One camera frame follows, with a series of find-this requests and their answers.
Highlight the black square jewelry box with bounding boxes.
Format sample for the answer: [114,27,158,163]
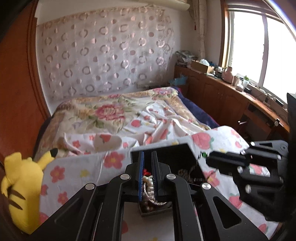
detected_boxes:
[131,144,206,216]

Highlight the silver bangle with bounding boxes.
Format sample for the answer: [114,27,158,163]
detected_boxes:
[142,183,167,206]

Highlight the blue blanket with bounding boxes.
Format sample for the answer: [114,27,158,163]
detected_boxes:
[173,86,219,128]

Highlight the wooden side cabinet desk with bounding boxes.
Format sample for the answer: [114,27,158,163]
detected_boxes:
[174,65,290,142]

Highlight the strawberry flower print sheet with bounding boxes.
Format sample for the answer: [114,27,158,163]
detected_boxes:
[38,98,278,238]

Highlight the floral rose quilt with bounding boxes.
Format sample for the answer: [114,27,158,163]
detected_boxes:
[33,87,211,160]

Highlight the pink ceramic jar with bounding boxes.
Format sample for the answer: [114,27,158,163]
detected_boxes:
[222,66,233,84]

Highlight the cardboard box on cabinet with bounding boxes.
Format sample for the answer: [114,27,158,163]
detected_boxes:
[190,60,214,74]

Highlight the stack of magazines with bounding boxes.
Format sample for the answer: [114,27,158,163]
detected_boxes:
[175,50,198,67]

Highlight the yellow plush toy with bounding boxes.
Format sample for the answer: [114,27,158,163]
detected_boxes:
[1,148,58,235]

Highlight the window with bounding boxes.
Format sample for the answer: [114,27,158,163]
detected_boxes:
[224,1,295,106]

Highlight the wooden slatted wardrobe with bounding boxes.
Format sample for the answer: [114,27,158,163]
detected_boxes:
[0,0,50,167]

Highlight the circle pattern sheer curtain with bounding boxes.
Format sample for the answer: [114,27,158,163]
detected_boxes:
[37,6,174,100]

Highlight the tied window curtain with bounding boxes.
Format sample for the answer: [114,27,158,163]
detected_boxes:
[191,0,207,59]

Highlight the ornate silver bracelet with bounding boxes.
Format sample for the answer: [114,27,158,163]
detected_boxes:
[178,165,206,185]

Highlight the wall air conditioner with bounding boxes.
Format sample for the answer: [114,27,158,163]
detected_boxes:
[138,0,190,11]

